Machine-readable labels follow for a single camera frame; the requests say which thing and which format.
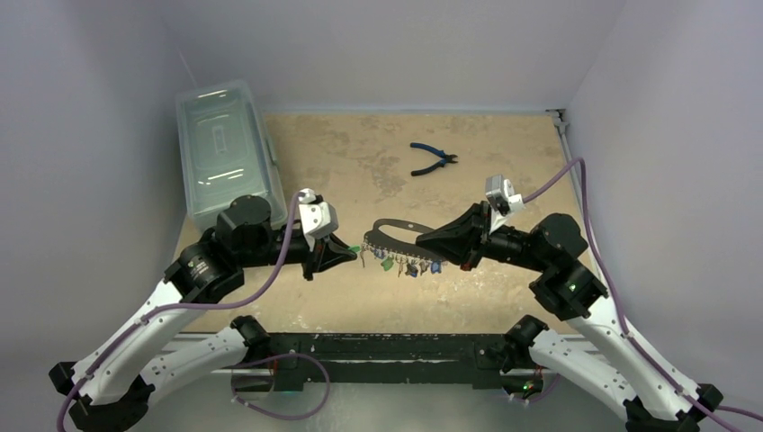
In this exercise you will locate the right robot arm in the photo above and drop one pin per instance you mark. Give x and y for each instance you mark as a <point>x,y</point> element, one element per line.
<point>629,375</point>

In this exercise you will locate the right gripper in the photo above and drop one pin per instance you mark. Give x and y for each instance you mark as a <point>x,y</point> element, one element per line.
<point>479,239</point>

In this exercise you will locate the right side aluminium rail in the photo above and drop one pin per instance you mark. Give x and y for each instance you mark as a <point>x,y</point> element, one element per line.
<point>578,178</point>

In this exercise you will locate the metal keyring plate with keys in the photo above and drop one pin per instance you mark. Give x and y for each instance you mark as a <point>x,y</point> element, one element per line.
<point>410,259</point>

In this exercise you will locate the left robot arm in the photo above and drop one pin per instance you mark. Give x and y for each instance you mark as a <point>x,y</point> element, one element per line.
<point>114,388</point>

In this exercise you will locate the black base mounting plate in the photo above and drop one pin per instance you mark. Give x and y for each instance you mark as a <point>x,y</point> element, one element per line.
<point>484,361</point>

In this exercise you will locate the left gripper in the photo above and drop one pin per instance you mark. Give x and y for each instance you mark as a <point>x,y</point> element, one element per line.
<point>325,256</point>

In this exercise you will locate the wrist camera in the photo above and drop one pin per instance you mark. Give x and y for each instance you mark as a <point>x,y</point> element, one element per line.
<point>318,217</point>
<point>503,201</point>

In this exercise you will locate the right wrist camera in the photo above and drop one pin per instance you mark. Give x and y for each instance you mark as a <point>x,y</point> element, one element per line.
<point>503,201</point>

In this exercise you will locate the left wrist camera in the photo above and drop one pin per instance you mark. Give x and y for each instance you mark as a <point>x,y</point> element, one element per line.
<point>318,217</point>

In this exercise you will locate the translucent plastic storage box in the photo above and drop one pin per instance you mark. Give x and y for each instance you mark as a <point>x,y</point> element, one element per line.
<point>226,152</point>

